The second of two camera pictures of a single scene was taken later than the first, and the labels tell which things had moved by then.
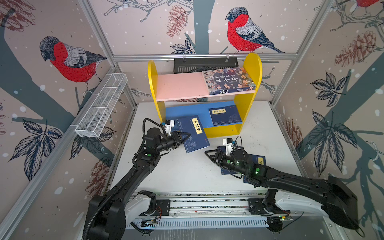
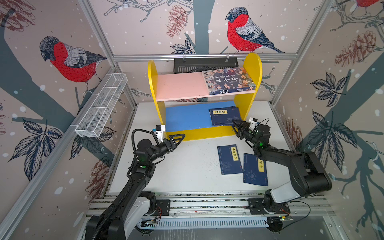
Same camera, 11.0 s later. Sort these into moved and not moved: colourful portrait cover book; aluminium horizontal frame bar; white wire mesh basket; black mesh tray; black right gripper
Moved: black right gripper
Not moved: aluminium horizontal frame bar; black mesh tray; colourful portrait cover book; white wire mesh basket
